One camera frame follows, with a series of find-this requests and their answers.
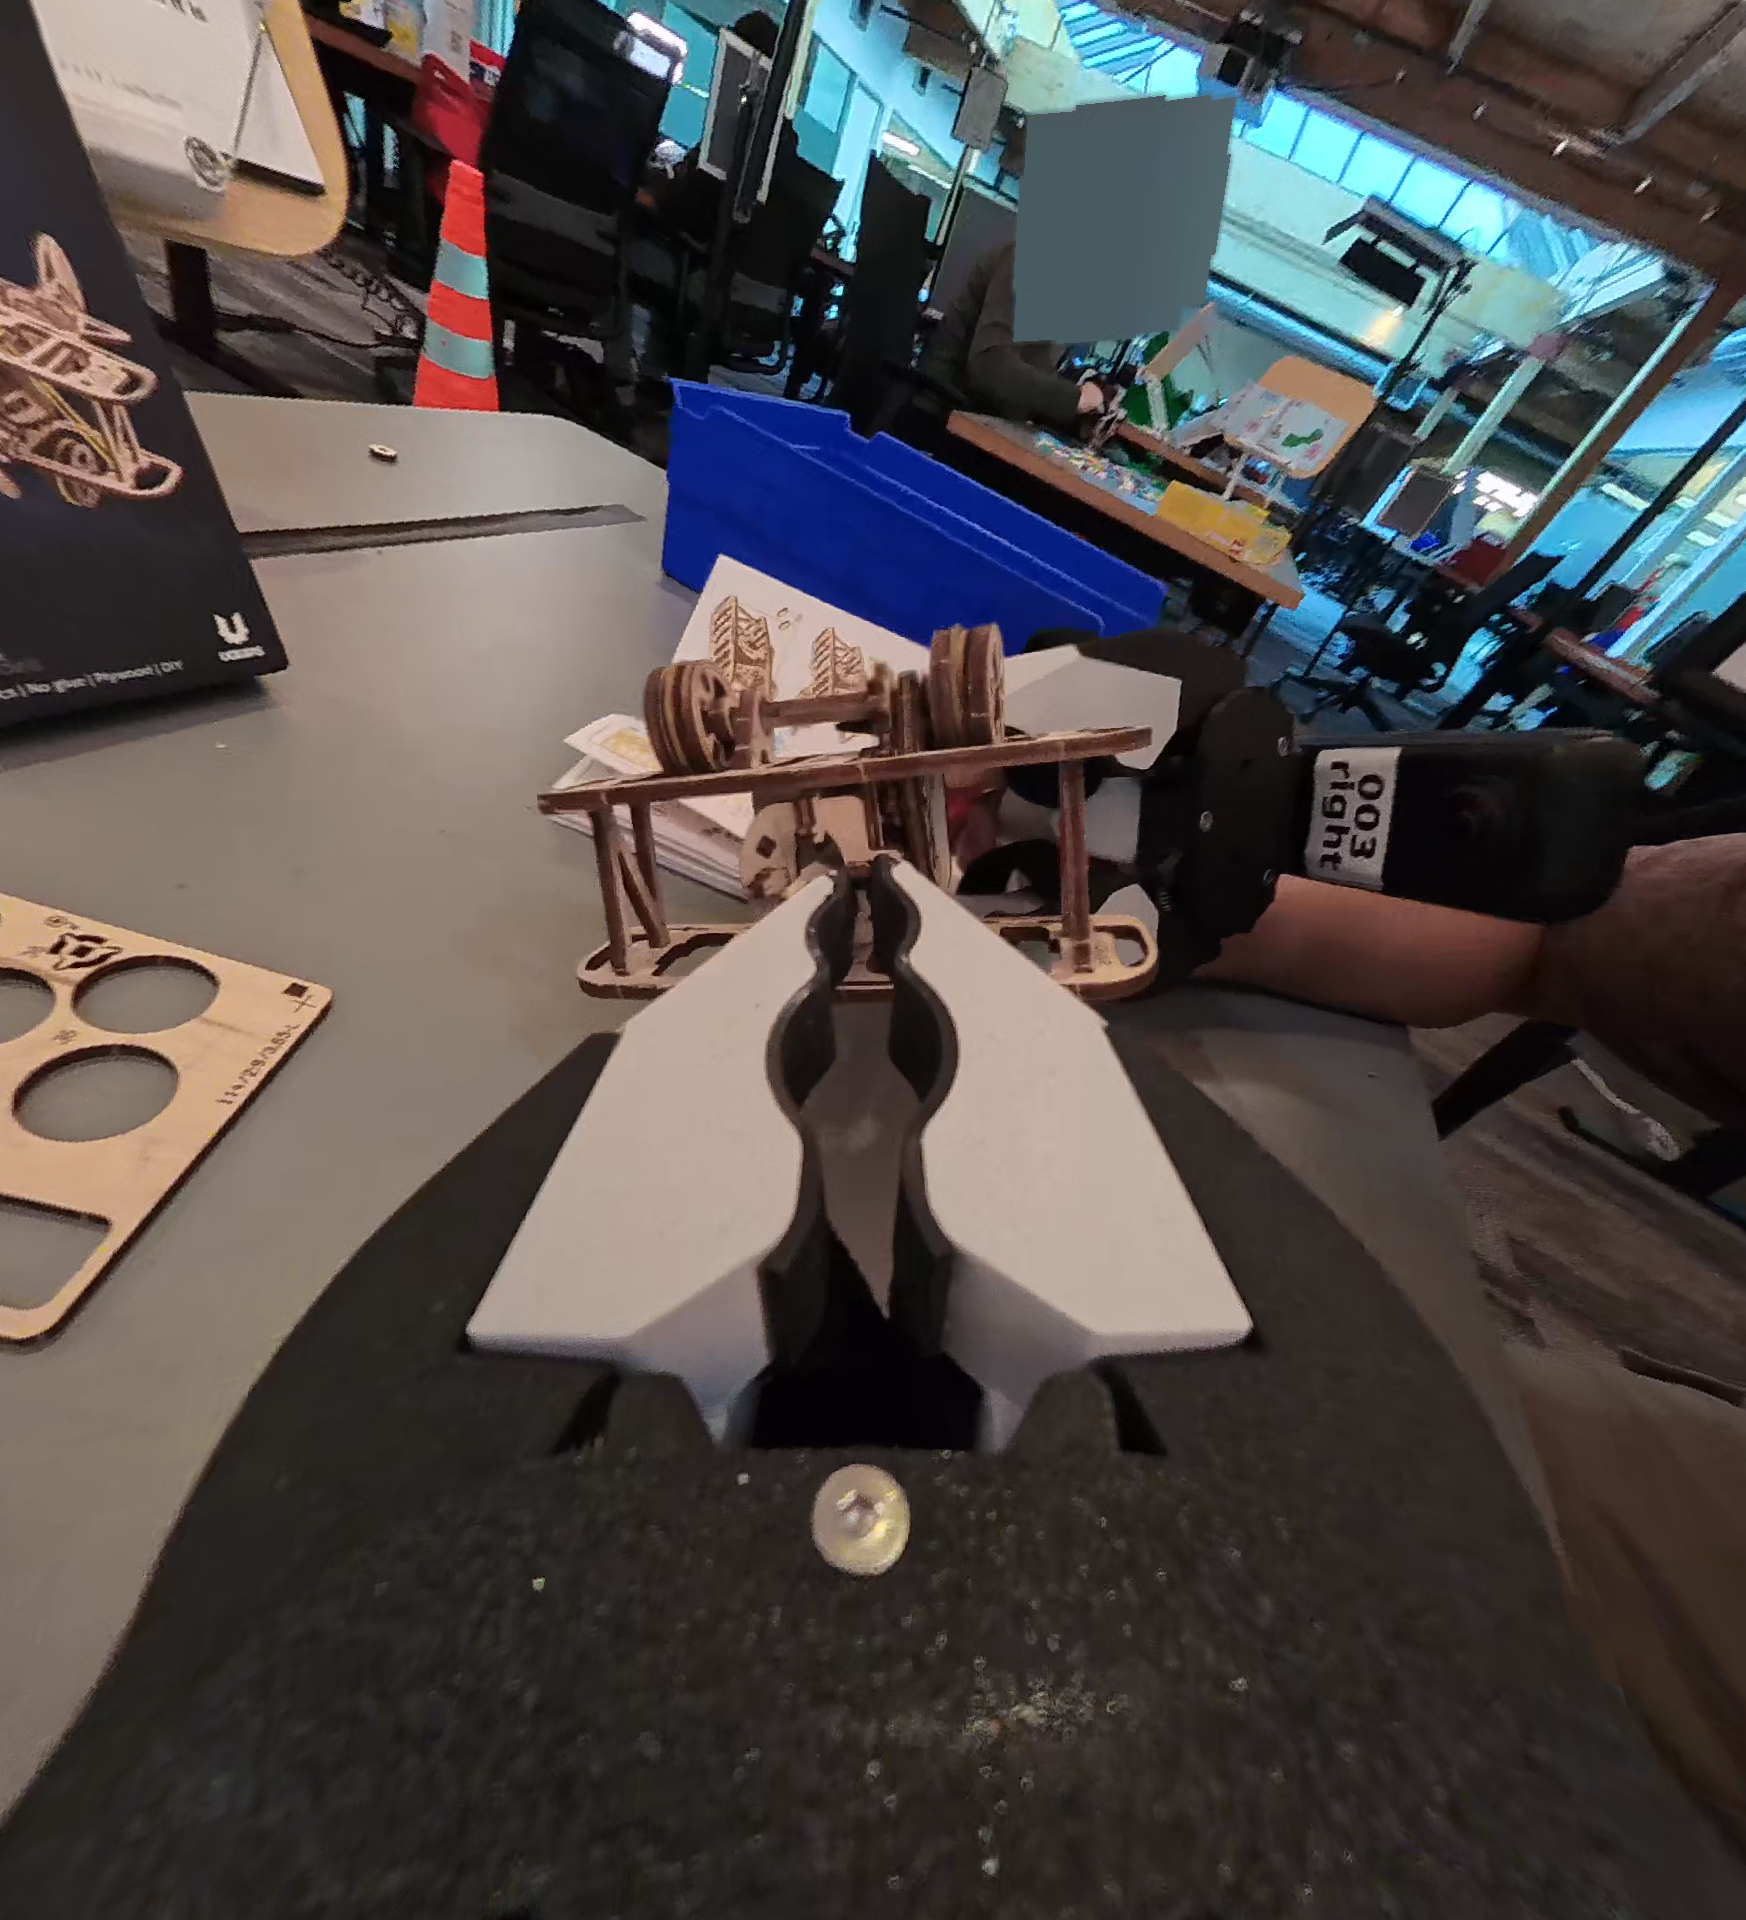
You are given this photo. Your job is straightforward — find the yellow box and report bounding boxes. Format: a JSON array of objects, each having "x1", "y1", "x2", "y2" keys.
[{"x1": 1164, "y1": 480, "x2": 1289, "y2": 567}]

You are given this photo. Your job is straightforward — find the orange traffic cone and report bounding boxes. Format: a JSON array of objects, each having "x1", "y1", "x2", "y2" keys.
[{"x1": 413, "y1": 157, "x2": 503, "y2": 411}]

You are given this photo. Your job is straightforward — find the person's beige pants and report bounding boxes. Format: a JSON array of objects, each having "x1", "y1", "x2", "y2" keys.
[{"x1": 1502, "y1": 1335, "x2": 1746, "y2": 1920}]

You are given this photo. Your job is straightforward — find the wooden biplane model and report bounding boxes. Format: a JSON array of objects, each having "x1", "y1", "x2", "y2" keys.
[{"x1": 540, "y1": 621, "x2": 1161, "y2": 1003}]

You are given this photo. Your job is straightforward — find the wooden instruction board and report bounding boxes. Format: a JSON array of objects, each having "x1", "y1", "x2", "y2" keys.
[{"x1": 33, "y1": 0, "x2": 350, "y2": 259}]

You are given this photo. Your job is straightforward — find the wooden background table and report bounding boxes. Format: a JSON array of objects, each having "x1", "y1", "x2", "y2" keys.
[{"x1": 948, "y1": 404, "x2": 1303, "y2": 610}]

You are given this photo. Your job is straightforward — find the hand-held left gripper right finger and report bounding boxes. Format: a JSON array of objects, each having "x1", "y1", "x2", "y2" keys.
[{"x1": 879, "y1": 859, "x2": 1253, "y2": 1451}]

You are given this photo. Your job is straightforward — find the person's right forearm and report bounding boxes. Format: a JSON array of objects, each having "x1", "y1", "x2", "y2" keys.
[{"x1": 1200, "y1": 816, "x2": 1746, "y2": 1175}]

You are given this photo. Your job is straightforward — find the black biplane product box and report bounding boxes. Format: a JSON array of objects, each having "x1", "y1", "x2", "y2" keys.
[{"x1": 0, "y1": 0, "x2": 289, "y2": 740}]

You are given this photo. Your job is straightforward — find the blue plastic bin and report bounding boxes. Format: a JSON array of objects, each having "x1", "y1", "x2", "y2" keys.
[{"x1": 663, "y1": 380, "x2": 1166, "y2": 658}]

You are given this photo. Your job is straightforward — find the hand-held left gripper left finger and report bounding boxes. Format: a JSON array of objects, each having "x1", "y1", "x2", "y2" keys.
[{"x1": 469, "y1": 871, "x2": 836, "y2": 1446}]

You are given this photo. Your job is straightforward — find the grey desk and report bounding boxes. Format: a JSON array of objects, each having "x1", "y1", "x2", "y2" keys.
[{"x1": 0, "y1": 393, "x2": 1579, "y2": 1920}]

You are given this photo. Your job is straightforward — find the black office chair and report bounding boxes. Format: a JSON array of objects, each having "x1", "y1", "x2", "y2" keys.
[{"x1": 481, "y1": 0, "x2": 677, "y2": 441}]

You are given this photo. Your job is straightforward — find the white instruction booklet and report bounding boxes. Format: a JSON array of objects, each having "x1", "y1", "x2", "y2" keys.
[{"x1": 550, "y1": 556, "x2": 998, "y2": 902}]

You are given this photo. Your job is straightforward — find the wooden sheet with round holes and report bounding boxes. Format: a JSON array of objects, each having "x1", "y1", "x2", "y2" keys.
[{"x1": 0, "y1": 866, "x2": 336, "y2": 1343}]

